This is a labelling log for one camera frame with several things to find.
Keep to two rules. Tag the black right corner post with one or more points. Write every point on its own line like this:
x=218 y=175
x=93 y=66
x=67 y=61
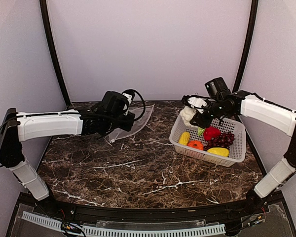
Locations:
x=247 y=44

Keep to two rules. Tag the yellow toy mango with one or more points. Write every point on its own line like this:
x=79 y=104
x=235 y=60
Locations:
x=224 y=152

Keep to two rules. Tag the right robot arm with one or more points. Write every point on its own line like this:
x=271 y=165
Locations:
x=222 y=103

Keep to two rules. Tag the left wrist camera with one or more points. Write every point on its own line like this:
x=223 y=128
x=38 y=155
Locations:
x=130 y=95

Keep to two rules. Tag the white toy cauliflower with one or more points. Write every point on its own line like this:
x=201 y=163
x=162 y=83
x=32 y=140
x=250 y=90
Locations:
x=187 y=115

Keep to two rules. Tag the clear zip top bag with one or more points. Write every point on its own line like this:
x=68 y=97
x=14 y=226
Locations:
x=138 y=125

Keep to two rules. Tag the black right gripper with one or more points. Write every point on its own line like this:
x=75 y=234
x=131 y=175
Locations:
x=201 y=121

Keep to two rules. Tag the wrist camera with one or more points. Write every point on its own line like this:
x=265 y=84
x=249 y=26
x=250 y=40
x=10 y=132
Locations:
x=130 y=95
x=194 y=101

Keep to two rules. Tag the white slotted cable duct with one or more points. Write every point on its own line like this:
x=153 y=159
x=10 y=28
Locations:
x=128 y=229

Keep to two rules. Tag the black corner post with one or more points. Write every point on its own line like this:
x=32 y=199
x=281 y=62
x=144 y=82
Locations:
x=52 y=51
x=247 y=44

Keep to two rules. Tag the white perforated plastic basket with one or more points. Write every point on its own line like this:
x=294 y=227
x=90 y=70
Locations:
x=237 y=150

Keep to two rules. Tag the yellow toy corn cob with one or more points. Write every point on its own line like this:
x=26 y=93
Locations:
x=184 y=138

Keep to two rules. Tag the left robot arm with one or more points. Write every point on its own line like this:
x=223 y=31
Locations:
x=111 y=113

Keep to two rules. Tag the purple toy grape bunch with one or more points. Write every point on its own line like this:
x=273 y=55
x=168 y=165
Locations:
x=225 y=140

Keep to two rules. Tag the black left corner post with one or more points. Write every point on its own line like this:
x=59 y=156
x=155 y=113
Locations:
x=52 y=51

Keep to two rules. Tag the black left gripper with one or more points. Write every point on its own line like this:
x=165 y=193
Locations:
x=128 y=126

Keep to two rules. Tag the black front rail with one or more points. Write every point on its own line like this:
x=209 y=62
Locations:
x=224 y=213

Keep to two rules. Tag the red toy bell pepper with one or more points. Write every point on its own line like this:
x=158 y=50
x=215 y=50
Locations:
x=211 y=133

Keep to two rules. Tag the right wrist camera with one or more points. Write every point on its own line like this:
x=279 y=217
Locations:
x=194 y=101

